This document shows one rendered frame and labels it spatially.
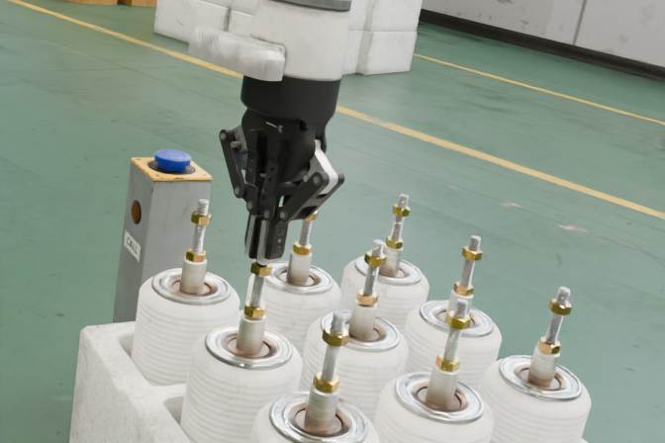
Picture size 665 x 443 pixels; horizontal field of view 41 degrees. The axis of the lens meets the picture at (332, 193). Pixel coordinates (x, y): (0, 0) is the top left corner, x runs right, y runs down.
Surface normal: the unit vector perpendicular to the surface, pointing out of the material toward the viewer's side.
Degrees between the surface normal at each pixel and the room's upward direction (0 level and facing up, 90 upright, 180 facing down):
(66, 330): 0
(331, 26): 82
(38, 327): 0
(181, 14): 90
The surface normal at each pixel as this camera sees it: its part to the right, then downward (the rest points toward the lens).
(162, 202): 0.53, 0.34
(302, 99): 0.24, 0.33
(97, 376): -0.83, 0.02
